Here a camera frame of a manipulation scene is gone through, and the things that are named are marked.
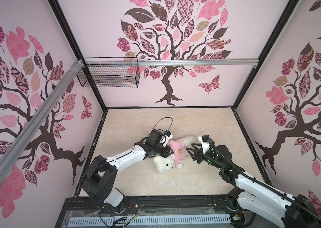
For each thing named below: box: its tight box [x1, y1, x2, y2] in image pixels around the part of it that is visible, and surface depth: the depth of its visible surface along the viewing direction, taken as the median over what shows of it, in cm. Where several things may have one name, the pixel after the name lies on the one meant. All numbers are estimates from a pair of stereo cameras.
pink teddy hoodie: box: [167, 139, 186, 168], surface depth 84 cm
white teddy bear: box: [153, 136, 196, 174], surface depth 78 cm
